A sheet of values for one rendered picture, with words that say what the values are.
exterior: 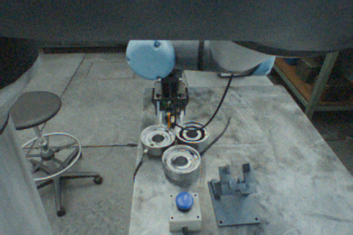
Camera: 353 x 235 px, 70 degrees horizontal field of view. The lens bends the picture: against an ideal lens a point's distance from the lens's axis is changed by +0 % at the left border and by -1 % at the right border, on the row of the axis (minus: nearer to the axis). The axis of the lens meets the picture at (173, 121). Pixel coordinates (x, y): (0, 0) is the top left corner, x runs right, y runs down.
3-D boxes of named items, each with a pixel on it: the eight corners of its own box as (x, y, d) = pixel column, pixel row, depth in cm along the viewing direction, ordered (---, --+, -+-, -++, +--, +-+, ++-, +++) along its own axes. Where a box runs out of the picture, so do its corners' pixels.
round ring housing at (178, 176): (179, 189, 65) (179, 179, 63) (154, 166, 72) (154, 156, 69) (206, 169, 71) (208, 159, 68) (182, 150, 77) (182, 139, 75)
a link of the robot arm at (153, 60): (197, 41, 33) (205, 9, 41) (117, 35, 35) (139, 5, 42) (195, 88, 39) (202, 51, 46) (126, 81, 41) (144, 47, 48)
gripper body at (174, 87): (154, 117, 60) (150, 76, 51) (155, 95, 66) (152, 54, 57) (186, 117, 60) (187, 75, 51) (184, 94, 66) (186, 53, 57)
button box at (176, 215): (168, 204, 62) (168, 192, 59) (196, 203, 62) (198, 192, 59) (169, 236, 56) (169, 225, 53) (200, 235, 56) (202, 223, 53)
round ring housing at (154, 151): (156, 130, 85) (156, 120, 82) (181, 143, 80) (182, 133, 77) (134, 147, 78) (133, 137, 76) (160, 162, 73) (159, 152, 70)
